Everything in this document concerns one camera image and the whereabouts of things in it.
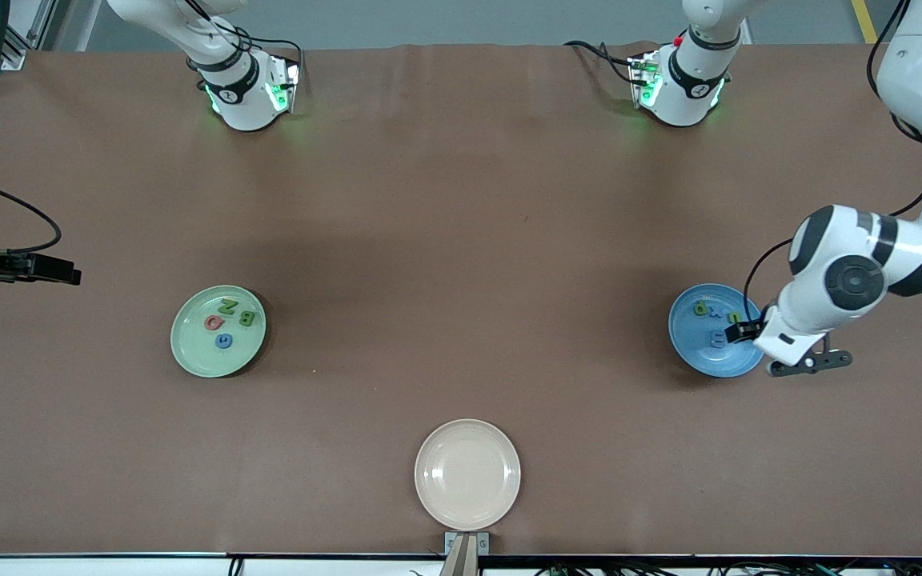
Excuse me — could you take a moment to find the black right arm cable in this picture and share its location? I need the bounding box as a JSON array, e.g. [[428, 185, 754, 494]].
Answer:
[[0, 180, 62, 255]]

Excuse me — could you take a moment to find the silver aluminium frame profile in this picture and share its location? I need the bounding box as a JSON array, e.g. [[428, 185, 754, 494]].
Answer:
[[0, 0, 70, 71]]

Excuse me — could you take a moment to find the beige plate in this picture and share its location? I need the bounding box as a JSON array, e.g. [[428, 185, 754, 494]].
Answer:
[[415, 419, 522, 531]]

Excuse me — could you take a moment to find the blue plate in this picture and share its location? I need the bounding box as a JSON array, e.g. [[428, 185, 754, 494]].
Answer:
[[667, 283, 766, 379]]

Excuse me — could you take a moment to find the green plate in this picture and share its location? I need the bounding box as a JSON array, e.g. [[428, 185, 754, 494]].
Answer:
[[170, 286, 267, 379]]

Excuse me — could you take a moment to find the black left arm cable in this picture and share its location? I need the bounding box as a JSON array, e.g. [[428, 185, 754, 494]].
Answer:
[[743, 0, 922, 321]]

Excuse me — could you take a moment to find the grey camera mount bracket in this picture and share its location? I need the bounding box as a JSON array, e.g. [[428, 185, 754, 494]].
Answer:
[[444, 531, 491, 576]]

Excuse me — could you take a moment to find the grey base connector box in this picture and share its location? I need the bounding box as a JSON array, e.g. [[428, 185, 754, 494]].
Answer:
[[267, 58, 303, 114], [627, 53, 663, 110]]

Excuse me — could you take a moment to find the brown table mat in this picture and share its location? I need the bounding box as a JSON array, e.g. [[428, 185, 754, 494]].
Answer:
[[0, 42, 922, 558]]

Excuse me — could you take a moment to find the black base power cable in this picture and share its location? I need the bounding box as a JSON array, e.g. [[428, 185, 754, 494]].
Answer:
[[563, 40, 635, 81], [237, 28, 303, 69]]

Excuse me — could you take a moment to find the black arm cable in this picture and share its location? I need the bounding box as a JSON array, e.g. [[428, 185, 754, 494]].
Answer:
[[0, 180, 62, 255], [743, 0, 922, 321]]

